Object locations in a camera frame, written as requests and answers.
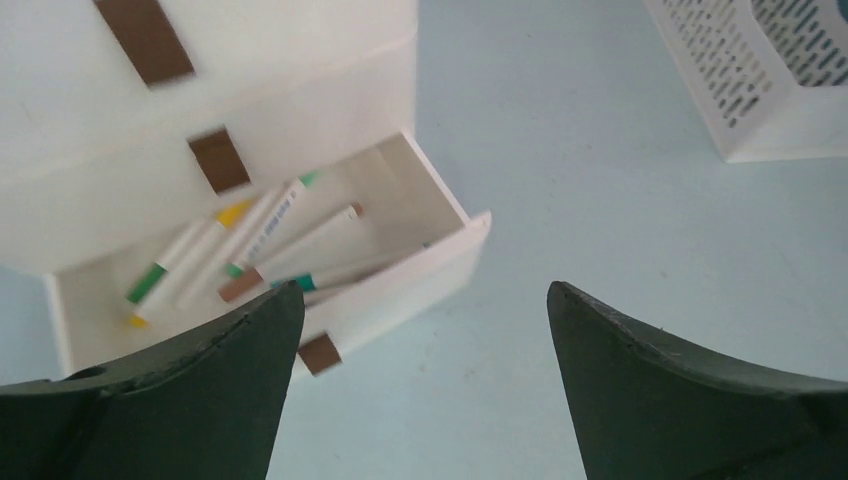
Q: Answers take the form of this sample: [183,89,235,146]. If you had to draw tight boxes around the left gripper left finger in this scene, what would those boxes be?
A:
[1,283,305,479]

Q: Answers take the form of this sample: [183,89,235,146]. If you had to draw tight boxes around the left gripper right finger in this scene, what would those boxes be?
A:
[547,281,847,479]

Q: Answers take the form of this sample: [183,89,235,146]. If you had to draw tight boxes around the white marker yellow cap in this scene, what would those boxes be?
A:
[127,198,256,331]

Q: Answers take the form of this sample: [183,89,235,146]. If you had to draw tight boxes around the white marker brown cap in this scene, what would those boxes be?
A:
[217,202,365,303]

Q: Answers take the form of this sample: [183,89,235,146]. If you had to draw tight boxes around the white marker green cap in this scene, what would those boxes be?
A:
[224,170,320,278]

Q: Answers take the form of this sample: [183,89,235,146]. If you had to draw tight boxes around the white marker dark-green cap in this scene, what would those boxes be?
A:
[125,218,213,306]

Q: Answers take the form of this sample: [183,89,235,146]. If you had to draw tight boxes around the white marker teal cap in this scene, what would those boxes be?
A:
[270,242,431,292]

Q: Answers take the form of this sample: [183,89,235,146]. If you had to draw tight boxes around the cream three-drawer cabinet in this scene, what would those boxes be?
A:
[1,1,491,375]

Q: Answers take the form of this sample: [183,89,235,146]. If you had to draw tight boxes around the cream file organizer rack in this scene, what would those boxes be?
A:
[645,0,847,163]

